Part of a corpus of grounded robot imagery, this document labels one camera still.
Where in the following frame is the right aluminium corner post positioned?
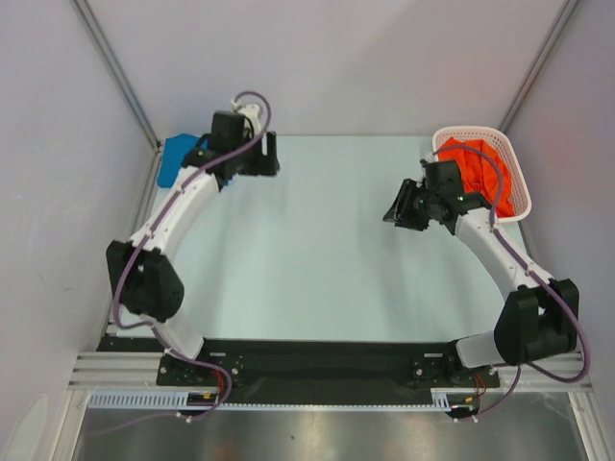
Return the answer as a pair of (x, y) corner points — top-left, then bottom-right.
(498, 0), (584, 132)

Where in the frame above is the white plastic basket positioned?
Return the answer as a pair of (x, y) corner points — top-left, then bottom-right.
(432, 126), (531, 223)

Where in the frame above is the blue t shirt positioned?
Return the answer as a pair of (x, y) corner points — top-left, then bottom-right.
(157, 133), (199, 188)

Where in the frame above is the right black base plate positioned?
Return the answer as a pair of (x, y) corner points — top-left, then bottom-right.
(409, 353), (501, 389)

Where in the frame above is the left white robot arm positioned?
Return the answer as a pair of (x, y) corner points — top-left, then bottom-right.
(106, 103), (280, 384)

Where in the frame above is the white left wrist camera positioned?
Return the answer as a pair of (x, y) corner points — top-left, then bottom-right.
(231, 99), (263, 138)

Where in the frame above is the white slotted cable duct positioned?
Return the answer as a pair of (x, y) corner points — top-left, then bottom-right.
(87, 390), (477, 412)

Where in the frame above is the left aluminium corner post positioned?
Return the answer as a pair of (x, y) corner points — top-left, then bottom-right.
(68, 0), (161, 152)

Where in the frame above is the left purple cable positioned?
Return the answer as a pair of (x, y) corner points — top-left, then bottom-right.
(90, 90), (274, 436)

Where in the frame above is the aluminium corner post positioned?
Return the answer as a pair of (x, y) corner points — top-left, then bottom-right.
(68, 0), (161, 152)
(498, 0), (584, 132)

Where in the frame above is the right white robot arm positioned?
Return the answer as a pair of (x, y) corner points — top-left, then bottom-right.
(383, 160), (579, 385)

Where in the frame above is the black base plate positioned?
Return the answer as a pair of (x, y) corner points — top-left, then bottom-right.
(156, 349), (243, 388)
(409, 353), (501, 389)

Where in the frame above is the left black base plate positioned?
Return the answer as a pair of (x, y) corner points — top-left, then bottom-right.
(156, 349), (243, 388)

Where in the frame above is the aluminium front rail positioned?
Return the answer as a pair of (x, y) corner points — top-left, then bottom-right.
(66, 350), (597, 393)

